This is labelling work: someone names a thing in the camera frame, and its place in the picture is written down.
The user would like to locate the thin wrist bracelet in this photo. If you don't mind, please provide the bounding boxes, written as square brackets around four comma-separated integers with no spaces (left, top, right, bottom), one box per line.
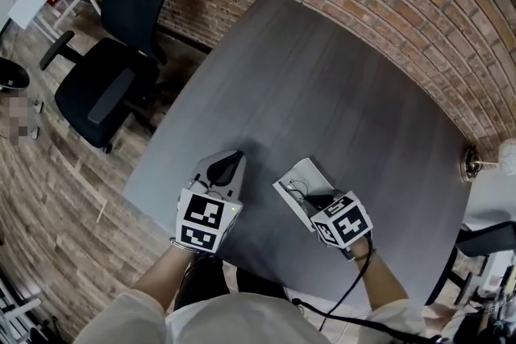
[169,237,199,254]

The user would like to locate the black office chair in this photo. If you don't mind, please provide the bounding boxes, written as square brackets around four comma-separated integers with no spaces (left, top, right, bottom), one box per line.
[39,0,183,155]
[426,220,516,308]

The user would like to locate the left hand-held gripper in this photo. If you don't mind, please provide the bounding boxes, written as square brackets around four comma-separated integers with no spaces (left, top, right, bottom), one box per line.
[175,149,248,255]

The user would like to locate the white glasses case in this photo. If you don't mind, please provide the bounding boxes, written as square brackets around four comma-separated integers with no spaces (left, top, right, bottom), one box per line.
[272,157,336,233]

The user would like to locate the person's left forearm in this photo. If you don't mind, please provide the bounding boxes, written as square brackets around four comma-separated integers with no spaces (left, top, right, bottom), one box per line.
[131,243,202,312]

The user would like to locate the brass lamp with white globe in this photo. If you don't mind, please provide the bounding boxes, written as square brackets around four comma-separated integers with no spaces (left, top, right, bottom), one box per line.
[460,137,516,183]

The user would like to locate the person's white shirt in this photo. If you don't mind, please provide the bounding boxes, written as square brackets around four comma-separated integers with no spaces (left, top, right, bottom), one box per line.
[80,288,429,344]

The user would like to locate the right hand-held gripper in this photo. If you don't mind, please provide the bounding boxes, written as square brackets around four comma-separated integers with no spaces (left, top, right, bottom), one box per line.
[300,190,374,251]

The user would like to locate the person's right forearm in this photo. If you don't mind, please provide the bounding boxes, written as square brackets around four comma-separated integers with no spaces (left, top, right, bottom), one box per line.
[351,237,410,312]

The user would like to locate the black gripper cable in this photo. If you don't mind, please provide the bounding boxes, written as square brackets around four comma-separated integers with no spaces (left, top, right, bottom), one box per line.
[292,231,408,339]

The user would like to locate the dark grey wooden table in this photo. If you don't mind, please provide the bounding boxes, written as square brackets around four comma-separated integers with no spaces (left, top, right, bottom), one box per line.
[123,0,472,311]

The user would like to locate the person's black trousers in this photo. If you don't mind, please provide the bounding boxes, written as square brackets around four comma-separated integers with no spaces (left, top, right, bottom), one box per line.
[173,255,288,311]

